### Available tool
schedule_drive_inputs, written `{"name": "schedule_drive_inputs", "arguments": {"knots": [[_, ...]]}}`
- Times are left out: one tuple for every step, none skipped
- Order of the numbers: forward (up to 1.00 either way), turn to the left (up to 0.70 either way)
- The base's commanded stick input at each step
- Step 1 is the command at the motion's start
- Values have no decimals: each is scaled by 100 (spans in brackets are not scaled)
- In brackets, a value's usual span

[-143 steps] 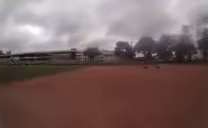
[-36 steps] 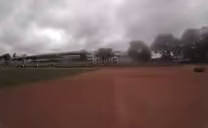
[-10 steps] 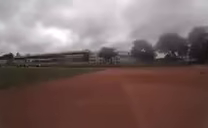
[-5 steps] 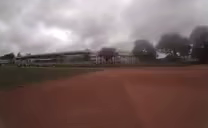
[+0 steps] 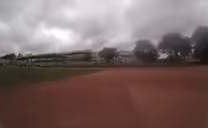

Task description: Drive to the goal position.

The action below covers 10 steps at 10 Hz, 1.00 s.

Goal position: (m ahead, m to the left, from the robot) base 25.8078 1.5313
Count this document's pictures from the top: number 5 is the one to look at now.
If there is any red dirt ground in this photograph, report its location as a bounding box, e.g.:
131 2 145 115
0 65 208 128

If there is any green grass field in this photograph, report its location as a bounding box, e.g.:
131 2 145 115
0 65 106 90

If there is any row of dark trees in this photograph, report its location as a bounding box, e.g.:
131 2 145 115
97 25 208 66

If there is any long low pale building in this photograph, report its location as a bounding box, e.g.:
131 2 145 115
0 49 143 67

